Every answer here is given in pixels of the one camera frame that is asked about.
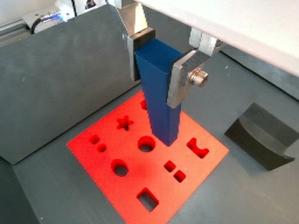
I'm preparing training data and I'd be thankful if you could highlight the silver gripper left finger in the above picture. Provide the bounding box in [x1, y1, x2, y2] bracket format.
[116, 2, 155, 81]

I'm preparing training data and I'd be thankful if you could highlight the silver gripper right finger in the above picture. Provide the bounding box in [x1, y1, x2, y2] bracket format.
[167, 28, 225, 109]

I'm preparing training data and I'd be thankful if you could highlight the blue rectangular block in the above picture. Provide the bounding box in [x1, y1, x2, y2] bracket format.
[135, 38, 183, 146]

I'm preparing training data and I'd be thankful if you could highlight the grey upright panel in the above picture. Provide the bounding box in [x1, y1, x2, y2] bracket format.
[0, 5, 135, 165]

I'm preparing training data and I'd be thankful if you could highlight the black curved plastic block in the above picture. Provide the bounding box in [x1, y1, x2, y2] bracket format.
[226, 103, 299, 171]

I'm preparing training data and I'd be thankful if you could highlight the red shape-sorting board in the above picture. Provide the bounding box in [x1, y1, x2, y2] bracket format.
[68, 93, 230, 224]

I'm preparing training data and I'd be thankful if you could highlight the white cable connector assembly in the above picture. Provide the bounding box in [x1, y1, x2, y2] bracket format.
[23, 0, 122, 34]

